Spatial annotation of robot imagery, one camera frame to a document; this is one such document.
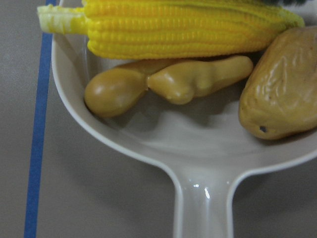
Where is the beige plastic dustpan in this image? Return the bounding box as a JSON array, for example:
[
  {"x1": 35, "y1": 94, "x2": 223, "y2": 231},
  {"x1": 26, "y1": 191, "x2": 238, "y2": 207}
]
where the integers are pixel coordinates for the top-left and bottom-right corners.
[{"x1": 52, "y1": 35, "x2": 317, "y2": 238}]

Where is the tan toy ginger root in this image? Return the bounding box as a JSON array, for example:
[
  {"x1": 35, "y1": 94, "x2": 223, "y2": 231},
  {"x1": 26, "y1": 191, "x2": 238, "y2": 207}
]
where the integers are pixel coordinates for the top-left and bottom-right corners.
[{"x1": 84, "y1": 56, "x2": 254, "y2": 118}]

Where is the yellow toy corn cob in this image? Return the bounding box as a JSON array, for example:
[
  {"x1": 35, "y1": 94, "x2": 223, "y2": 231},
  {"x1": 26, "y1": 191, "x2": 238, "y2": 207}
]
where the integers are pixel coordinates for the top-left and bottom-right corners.
[{"x1": 37, "y1": 0, "x2": 305, "y2": 60}]

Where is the brown toy potato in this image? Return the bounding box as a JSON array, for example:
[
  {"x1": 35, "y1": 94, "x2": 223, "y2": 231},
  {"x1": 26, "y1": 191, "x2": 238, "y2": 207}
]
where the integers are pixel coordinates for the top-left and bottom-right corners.
[{"x1": 239, "y1": 26, "x2": 317, "y2": 140}]

